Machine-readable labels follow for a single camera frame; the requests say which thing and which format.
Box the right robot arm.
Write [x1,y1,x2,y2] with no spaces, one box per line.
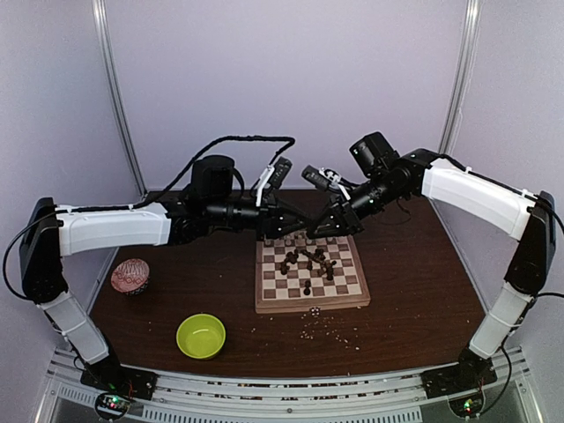
[302,132,561,390]

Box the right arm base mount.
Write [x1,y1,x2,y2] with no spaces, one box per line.
[420,359,497,419]

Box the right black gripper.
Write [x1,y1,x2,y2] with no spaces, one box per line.
[307,171,405,238]

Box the pile of dark chess pieces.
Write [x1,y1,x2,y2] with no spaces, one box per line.
[280,248,337,280]

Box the right aluminium frame post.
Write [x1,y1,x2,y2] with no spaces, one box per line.
[439,0,482,153]

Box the left aluminium frame post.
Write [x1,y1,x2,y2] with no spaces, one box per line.
[92,0,147,197]

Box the dark pawn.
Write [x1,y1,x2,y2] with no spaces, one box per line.
[303,280,311,296]

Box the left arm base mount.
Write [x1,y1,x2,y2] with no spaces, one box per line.
[80,367,158,421]

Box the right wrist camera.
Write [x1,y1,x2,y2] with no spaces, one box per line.
[301,165,353,200]

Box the wooden chess board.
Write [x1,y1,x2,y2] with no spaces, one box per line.
[255,235,371,314]

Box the aluminium frame post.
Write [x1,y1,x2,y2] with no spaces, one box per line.
[92,0,147,197]
[439,0,482,153]

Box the green plastic bowl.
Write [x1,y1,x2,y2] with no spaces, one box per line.
[175,314,226,360]

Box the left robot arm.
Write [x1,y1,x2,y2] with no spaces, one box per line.
[13,155,310,391]

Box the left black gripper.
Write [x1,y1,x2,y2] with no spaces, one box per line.
[206,191,312,241]

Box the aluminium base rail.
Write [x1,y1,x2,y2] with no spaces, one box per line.
[34,345,537,423]

